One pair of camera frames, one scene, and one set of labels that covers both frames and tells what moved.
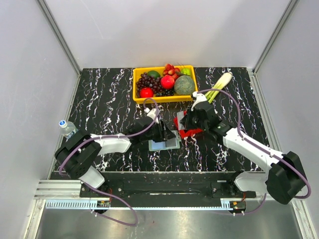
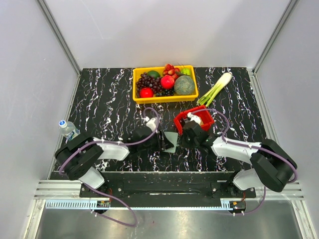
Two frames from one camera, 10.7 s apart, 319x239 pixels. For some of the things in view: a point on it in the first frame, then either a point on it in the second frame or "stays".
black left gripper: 165,135 -> 163,143
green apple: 186,71 stays
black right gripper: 186,121 -> 182,141
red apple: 167,82 stays
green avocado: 154,73 stays
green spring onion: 210,95 stays
